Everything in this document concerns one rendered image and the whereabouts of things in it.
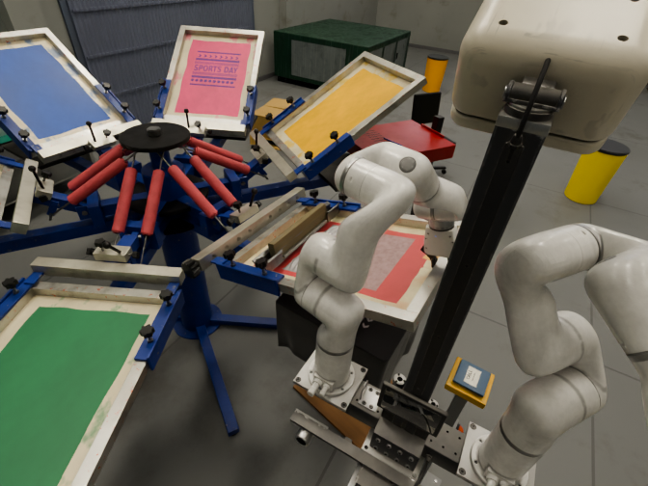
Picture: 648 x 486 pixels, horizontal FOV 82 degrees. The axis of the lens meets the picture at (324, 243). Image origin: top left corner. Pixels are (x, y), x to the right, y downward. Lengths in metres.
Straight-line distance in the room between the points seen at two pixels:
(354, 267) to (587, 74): 0.47
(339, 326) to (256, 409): 1.55
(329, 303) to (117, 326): 0.92
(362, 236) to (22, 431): 1.10
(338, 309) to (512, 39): 0.56
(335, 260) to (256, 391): 1.70
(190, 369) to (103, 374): 1.15
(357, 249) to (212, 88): 2.18
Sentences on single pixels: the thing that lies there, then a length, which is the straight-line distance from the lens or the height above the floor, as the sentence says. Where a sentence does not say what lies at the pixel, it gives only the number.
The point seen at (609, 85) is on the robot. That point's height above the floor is 1.95.
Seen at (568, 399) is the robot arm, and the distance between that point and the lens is 0.84.
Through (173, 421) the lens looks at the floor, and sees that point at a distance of 2.38.
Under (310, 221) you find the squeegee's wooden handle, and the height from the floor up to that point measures 1.16.
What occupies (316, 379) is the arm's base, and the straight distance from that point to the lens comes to 1.03.
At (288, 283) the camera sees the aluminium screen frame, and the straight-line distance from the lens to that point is 1.27.
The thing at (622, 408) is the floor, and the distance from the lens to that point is 3.01.
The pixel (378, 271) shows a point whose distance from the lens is 1.31.
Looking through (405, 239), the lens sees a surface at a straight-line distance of 1.48.
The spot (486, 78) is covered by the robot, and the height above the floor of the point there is 1.93.
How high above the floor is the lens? 2.05
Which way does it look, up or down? 38 degrees down
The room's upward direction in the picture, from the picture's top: 4 degrees clockwise
